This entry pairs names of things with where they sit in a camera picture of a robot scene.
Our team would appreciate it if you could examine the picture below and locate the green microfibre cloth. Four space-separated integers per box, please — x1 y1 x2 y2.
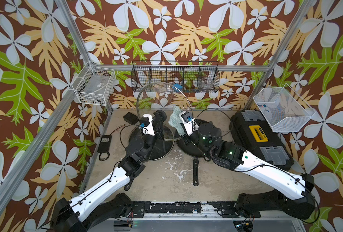
168 105 186 136

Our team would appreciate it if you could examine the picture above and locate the glass pot lid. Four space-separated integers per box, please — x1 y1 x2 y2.
135 81 193 134
128 124 175 161

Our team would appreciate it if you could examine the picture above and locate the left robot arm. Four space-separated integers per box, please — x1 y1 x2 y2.
49 110 167 232

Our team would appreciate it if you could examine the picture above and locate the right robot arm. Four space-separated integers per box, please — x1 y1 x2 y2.
176 111 318 220

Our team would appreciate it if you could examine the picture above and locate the right black frying pan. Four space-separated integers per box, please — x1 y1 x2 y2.
174 130 203 186

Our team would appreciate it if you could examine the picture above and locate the black frying pan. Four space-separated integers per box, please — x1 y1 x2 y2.
124 177 135 191
174 130 203 186

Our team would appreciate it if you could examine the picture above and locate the small black box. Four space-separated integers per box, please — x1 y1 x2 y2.
123 112 139 125

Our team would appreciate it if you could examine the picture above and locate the black tool case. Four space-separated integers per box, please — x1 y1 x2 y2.
230 110 294 171

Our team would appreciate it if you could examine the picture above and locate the blue object in basket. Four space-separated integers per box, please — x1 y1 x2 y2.
173 84 183 91

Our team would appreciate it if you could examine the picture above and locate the black power adapter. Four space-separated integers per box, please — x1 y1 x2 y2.
98 135 112 161

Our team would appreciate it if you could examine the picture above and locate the left black frying pan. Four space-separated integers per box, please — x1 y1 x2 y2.
124 177 135 191

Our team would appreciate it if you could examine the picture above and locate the white mesh basket right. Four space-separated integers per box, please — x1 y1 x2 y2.
254 84 316 133

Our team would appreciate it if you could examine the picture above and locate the black wire basket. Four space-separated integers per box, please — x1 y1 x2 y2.
131 61 220 93

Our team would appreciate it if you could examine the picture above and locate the white wire basket left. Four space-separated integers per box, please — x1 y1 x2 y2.
73 62 116 106

